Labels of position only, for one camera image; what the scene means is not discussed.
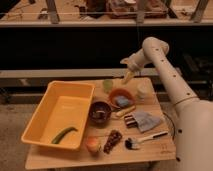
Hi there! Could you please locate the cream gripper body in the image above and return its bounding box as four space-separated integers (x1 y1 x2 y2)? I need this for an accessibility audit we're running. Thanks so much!
120 49 148 72

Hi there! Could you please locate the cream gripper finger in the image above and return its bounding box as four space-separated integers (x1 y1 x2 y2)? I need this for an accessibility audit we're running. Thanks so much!
121 71 134 84

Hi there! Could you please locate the striped eraser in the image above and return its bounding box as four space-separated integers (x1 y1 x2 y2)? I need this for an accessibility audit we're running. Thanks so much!
124 115 137 128

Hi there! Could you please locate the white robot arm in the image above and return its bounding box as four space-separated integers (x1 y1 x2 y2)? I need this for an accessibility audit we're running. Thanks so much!
121 37 213 171

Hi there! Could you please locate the white plastic cup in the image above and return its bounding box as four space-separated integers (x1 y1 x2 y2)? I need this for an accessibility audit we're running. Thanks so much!
137 84 149 99

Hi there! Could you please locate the green plastic cup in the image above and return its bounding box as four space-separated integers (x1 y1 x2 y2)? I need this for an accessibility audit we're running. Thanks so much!
103 79 113 93

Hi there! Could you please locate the orange bowl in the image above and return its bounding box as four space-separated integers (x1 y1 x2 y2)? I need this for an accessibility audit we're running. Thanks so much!
108 88 135 108

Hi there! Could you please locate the blue sponge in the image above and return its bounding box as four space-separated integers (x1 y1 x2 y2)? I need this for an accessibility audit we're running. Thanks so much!
115 96 130 107

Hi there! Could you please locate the yellow banana piece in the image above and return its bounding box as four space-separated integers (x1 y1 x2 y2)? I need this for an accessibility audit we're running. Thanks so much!
115 106 136 118

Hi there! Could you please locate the grey cloth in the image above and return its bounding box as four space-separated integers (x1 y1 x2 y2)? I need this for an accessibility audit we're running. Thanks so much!
133 111 162 133

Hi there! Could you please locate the wooden table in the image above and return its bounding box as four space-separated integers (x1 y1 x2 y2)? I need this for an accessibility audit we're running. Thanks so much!
25 78 176 170

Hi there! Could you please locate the dark brown bowl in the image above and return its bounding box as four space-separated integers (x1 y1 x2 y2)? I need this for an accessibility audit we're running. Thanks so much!
89 101 112 126

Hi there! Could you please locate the black white dish brush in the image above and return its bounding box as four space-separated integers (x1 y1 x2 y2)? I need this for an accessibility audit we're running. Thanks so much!
125 131 168 150

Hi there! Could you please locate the orange peach fruit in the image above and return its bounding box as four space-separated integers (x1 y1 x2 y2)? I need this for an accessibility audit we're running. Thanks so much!
86 137 101 154

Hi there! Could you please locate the yellow plastic bin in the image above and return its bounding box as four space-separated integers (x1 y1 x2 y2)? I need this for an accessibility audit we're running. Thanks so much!
21 81 95 150

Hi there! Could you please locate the green chili pepper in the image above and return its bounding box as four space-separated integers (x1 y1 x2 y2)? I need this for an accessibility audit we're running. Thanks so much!
51 127 78 144

